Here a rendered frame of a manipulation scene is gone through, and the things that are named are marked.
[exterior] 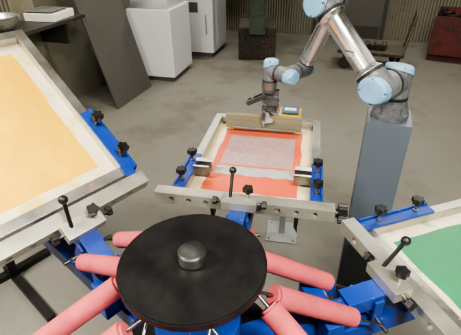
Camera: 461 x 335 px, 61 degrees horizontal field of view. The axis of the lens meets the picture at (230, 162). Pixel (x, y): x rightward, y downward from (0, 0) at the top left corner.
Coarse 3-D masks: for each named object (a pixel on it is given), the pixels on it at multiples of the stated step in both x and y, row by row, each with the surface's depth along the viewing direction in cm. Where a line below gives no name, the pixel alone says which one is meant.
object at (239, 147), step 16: (224, 144) 199; (240, 144) 199; (256, 144) 199; (224, 160) 186; (240, 160) 186; (256, 160) 186; (208, 176) 174; (224, 176) 174; (240, 176) 174; (240, 192) 163
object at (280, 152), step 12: (264, 132) 210; (264, 144) 199; (276, 144) 199; (288, 144) 198; (300, 144) 198; (264, 156) 189; (276, 156) 189; (288, 156) 188; (300, 156) 188; (264, 168) 179; (276, 168) 179; (288, 168) 179; (252, 180) 171; (264, 180) 171; (276, 180) 171; (288, 180) 171; (264, 192) 163; (276, 192) 163; (288, 192) 163
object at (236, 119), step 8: (232, 120) 209; (240, 120) 208; (248, 120) 207; (256, 120) 206; (280, 120) 204; (288, 120) 203; (296, 120) 202; (280, 128) 206; (288, 128) 205; (296, 128) 204
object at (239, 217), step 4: (232, 212) 138; (236, 212) 138; (240, 212) 138; (244, 212) 138; (228, 216) 136; (232, 216) 136; (236, 216) 136; (240, 216) 136; (244, 216) 136; (236, 220) 134; (240, 220) 134; (244, 220) 136; (244, 224) 137
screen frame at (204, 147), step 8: (216, 120) 216; (224, 120) 221; (304, 120) 214; (312, 120) 214; (216, 128) 209; (312, 128) 213; (208, 136) 200; (312, 136) 200; (200, 144) 192; (208, 144) 193; (312, 144) 191; (200, 152) 185; (312, 152) 184; (312, 160) 178; (192, 176) 170
